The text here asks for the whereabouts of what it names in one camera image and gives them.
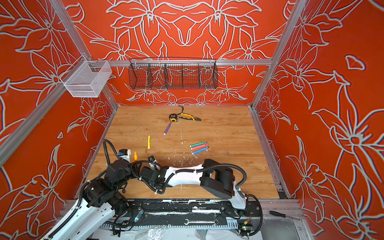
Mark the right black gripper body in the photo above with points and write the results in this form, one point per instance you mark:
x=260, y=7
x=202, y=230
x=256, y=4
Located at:
x=152, y=187

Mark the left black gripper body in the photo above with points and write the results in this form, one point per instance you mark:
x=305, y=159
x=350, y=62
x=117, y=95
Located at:
x=134, y=170

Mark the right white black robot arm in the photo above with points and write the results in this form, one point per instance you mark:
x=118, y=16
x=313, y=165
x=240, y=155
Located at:
x=223, y=181

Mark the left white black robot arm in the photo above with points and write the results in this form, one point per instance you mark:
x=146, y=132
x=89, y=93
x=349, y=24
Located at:
x=99, y=199

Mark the blue marker pen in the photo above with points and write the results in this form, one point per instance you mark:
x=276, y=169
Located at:
x=200, y=150

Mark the purple marker pen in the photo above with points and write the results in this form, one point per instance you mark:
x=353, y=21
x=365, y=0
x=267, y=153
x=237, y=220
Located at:
x=168, y=128

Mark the pink marker pen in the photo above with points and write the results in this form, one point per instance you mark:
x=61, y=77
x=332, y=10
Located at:
x=199, y=147

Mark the green marker pen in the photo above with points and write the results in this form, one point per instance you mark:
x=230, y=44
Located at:
x=198, y=144

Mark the yellow black tape measure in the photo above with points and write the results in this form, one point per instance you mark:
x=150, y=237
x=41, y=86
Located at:
x=173, y=117

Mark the silver wrench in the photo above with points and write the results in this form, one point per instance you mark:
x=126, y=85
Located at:
x=190, y=222

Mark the black screwdriver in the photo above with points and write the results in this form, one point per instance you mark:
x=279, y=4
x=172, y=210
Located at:
x=277, y=214

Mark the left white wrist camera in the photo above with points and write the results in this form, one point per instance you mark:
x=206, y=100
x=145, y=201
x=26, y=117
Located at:
x=125, y=154

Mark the black wire wall basket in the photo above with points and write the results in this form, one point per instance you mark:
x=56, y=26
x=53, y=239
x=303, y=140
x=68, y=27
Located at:
x=173, y=74

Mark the clear plastic wall bin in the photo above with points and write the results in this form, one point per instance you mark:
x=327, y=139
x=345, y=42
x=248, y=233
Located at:
x=87, y=79

